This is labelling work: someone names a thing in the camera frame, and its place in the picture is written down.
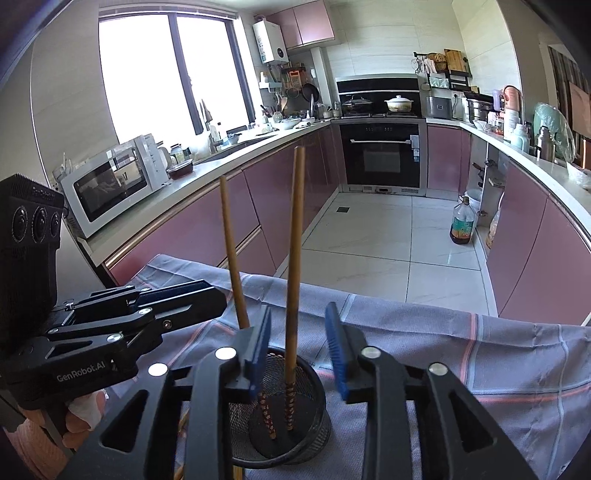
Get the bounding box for fan in green cover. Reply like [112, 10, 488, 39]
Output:
[533, 102, 575, 160]

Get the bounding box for black built-in oven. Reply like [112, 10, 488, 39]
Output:
[339, 122, 422, 190]

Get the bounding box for black range hood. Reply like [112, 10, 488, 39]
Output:
[335, 76, 420, 116]

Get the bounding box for steel stock pot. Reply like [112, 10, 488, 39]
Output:
[466, 98, 494, 124]

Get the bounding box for grey checked cloth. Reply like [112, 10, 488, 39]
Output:
[122, 254, 591, 480]

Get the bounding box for kitchen window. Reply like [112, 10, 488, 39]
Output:
[98, 13, 257, 145]

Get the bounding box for pink wall cabinet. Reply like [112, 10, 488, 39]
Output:
[267, 0, 335, 51]

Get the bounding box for person's left hand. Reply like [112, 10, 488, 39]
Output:
[65, 390, 109, 446]

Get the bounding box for black mesh holder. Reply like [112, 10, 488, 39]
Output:
[228, 353, 332, 464]

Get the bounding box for black pot with glass lid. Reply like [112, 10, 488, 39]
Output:
[342, 95, 374, 114]

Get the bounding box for steel thermos flask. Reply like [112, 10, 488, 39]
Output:
[538, 127, 555, 161]

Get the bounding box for black wall rack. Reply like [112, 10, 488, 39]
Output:
[414, 48, 472, 90]

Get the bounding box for white water heater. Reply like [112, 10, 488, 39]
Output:
[252, 21, 290, 64]

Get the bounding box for pink base cabinets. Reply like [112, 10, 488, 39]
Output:
[485, 157, 591, 324]
[104, 124, 340, 287]

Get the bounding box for dark red food container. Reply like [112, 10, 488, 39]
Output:
[166, 159, 194, 180]

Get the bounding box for sink faucet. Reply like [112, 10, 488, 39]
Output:
[199, 99, 223, 151]

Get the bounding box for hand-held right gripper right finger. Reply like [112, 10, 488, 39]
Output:
[324, 302, 539, 480]

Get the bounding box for cooking oil bottle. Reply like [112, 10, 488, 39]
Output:
[449, 196, 477, 246]

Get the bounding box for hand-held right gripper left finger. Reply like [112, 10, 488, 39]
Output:
[60, 305, 273, 480]

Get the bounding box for white microwave oven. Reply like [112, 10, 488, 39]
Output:
[60, 134, 169, 240]

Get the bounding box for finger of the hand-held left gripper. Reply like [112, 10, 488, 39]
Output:
[55, 279, 219, 311]
[46, 286, 228, 365]

